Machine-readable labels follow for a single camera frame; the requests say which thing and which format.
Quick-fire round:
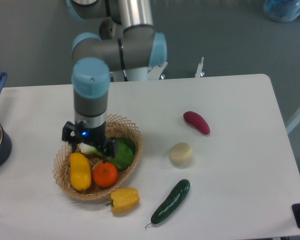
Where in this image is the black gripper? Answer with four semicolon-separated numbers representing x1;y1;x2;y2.
61;121;118;163

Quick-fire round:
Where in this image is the yellow mango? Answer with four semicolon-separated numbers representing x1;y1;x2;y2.
69;152;92;191

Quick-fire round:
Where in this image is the yellow bell pepper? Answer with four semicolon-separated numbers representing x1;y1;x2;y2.
106;187;140;215

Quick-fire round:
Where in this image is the dark green cucumber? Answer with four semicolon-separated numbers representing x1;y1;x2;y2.
145;179;191;229

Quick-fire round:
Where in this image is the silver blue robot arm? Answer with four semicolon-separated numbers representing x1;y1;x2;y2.
62;0;167;162

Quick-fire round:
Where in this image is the woven wicker basket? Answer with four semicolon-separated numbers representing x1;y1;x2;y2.
53;114;143;201

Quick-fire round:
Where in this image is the orange fruit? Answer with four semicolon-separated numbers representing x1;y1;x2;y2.
93;162;118;188

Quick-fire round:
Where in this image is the green bok choy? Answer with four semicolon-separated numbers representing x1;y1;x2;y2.
79;137;136;171

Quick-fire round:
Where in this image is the purple sweet potato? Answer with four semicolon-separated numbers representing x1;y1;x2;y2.
183;111;211;135

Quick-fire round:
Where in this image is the blue plastic bag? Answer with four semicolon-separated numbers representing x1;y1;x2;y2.
263;0;300;23

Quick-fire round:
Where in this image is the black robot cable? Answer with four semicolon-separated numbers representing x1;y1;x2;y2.
116;37;129;82

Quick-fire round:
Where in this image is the white table bracket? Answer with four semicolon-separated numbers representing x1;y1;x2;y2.
194;56;205;78

